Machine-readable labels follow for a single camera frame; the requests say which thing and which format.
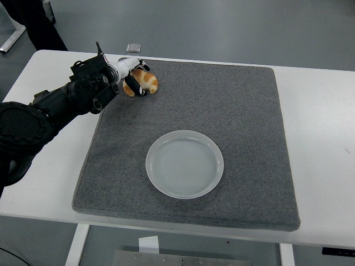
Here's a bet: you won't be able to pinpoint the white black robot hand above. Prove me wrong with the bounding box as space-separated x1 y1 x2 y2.
109 56 151 98

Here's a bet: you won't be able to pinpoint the golden croissant bread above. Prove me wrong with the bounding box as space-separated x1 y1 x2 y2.
122 69 159 97

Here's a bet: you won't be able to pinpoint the round pale grey plate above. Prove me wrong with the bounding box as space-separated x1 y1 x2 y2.
145 129 225 200

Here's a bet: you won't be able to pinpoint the grey metal plate with screws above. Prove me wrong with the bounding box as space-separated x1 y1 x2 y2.
113 250 252 266

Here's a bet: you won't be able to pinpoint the person's legs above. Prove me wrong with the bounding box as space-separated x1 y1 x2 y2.
4 0 69 52

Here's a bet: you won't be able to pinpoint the dark mesh bin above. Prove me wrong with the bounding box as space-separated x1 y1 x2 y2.
41 0 57 25

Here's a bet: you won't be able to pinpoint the grey felt mat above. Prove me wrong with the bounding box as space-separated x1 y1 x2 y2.
72 57 302 232

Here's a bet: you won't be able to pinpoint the white metal floor stand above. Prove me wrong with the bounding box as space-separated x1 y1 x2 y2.
0 0 26 55

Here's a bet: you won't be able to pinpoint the white table leg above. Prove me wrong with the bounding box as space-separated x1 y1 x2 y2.
64 223 91 266
278 243 296 266

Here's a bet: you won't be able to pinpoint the black table control panel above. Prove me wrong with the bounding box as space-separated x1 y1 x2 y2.
321 246 355 256

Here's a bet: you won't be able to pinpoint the thin black floor cable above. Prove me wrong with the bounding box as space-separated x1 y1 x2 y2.
0 245 31 266

